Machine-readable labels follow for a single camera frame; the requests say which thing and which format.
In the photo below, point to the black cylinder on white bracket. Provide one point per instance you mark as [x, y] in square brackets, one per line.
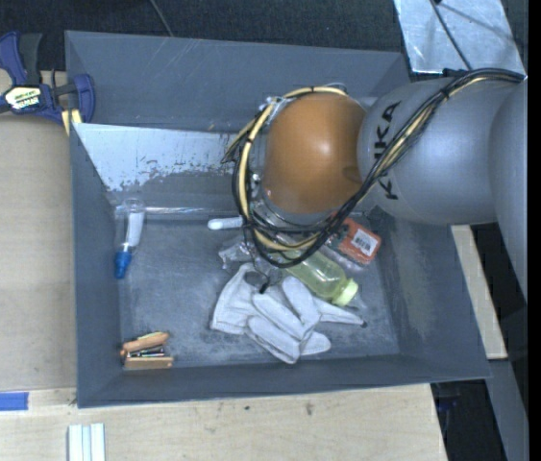
[264, 286]

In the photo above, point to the clear bottle with yellow liquid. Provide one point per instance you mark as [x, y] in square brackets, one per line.
[323, 274]

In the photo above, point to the orange and wood stapler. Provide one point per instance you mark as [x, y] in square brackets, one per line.
[147, 351]

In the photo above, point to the orange packet with barcode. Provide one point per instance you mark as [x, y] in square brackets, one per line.
[361, 243]

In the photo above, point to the grey metal bin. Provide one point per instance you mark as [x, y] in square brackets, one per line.
[179, 305]

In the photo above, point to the white plastic tube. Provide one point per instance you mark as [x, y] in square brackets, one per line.
[224, 223]

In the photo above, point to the clear bottle with blue cap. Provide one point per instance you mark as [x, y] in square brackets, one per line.
[128, 238]

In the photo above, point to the white work glove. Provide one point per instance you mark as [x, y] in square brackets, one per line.
[275, 315]

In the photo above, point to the pale wood flat board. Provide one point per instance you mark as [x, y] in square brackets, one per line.
[25, 257]

